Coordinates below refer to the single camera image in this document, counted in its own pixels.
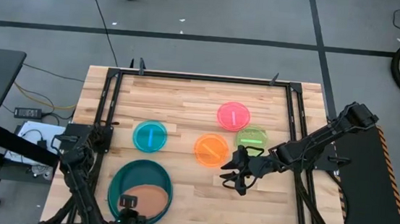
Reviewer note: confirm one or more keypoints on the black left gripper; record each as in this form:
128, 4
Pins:
132, 222

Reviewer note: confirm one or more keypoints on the brown terracotta plate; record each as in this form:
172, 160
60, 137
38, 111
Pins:
149, 198

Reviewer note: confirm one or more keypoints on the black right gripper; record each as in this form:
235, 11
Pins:
257, 166

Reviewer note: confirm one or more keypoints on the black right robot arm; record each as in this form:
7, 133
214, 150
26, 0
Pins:
329, 132

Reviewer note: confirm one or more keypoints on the black hazard-striped floor mat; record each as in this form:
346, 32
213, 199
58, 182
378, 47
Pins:
370, 199

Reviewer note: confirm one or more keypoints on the teal bowl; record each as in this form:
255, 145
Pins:
140, 174

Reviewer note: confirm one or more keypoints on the green translucent plastic plate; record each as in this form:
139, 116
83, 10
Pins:
252, 134

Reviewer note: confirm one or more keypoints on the pink translucent plastic plate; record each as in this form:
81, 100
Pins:
225, 116

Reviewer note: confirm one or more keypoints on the black metal table frame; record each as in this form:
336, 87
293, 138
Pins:
206, 78

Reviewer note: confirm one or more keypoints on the orange translucent plastic plate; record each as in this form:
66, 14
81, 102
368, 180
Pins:
210, 156

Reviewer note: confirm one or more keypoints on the cyan translucent plastic plate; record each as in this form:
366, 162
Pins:
141, 136

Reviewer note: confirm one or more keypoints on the white paper sheets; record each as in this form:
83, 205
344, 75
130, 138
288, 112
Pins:
31, 130

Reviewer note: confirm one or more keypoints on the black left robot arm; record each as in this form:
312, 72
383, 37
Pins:
77, 184

